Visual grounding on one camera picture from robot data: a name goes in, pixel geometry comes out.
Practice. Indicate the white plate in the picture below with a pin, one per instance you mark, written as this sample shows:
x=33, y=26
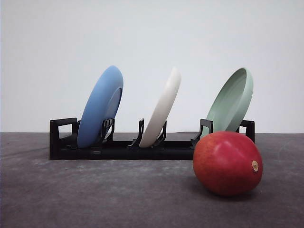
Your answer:
x=153, y=131

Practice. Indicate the light green plate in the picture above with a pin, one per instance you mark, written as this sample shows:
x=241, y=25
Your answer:
x=232, y=104

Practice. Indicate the black plastic plate rack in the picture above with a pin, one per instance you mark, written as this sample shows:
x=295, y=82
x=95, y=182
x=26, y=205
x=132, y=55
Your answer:
x=64, y=143

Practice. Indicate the blue plate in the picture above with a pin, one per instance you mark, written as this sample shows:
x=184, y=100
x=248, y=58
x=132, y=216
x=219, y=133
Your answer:
x=101, y=105

